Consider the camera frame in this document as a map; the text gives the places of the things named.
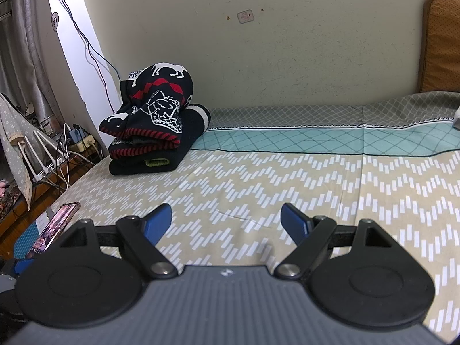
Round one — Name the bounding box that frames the grey curtain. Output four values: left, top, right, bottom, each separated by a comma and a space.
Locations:
0, 0, 63, 123

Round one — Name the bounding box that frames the dark wall cable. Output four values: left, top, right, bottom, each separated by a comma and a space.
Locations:
45, 0, 117, 114
44, 0, 121, 114

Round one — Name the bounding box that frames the white router with antennas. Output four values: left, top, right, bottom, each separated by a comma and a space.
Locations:
18, 129, 70, 184

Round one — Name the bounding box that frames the dark patterned knit sweater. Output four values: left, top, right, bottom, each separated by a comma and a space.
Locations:
99, 63, 195, 160

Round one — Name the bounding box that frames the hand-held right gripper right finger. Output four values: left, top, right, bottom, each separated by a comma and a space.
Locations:
274, 203, 395, 280

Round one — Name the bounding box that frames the beige power strip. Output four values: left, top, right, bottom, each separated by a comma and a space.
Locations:
66, 124, 99, 153

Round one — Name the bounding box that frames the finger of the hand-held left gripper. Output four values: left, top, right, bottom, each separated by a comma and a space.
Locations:
14, 257, 37, 274

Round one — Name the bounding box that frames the smartphone in pink case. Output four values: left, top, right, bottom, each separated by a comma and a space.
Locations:
26, 202, 80, 259

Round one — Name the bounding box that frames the grey floral ironing board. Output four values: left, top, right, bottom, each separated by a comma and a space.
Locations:
0, 93, 34, 211

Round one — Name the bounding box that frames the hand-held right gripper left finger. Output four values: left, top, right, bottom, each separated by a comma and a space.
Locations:
61, 203, 177, 278

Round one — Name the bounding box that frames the patterned bed sheet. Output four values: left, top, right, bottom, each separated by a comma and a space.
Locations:
14, 91, 460, 344

